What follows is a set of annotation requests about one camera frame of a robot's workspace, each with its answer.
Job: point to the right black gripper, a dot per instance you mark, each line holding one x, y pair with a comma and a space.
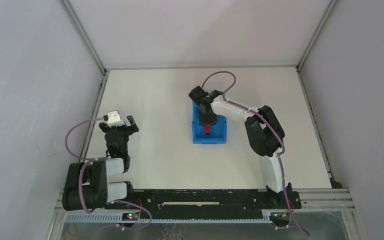
207, 119

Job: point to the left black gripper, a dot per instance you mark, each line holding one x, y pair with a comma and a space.
118, 129

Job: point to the red black screwdriver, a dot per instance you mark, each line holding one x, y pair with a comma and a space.
207, 129

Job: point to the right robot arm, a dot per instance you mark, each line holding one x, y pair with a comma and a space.
265, 135

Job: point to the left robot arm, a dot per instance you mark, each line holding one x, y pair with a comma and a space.
87, 186

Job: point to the blue plastic bin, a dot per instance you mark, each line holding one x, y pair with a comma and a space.
218, 133

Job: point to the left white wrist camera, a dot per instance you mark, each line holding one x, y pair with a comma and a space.
113, 119

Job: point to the left aluminium frame rail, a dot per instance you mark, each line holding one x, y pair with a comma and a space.
101, 84

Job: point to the aluminium frame rail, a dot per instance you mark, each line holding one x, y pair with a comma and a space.
101, 84
307, 93
204, 67

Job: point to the back aluminium frame rail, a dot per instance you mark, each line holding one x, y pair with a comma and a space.
204, 67

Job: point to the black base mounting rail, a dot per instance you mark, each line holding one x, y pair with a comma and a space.
213, 203

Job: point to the grey slotted cable duct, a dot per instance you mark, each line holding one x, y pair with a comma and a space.
117, 217

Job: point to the right aluminium frame rail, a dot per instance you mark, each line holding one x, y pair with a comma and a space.
307, 93

